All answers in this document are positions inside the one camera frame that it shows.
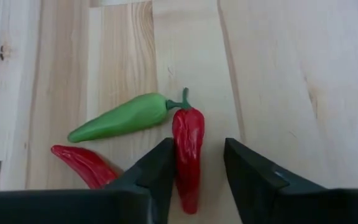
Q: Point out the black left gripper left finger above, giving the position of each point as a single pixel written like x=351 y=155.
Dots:
x=104 y=208

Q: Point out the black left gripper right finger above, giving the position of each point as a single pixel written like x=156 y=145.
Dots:
x=291 y=208

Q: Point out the red toy chili pepper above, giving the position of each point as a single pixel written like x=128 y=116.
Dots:
x=85 y=165
x=187 y=149

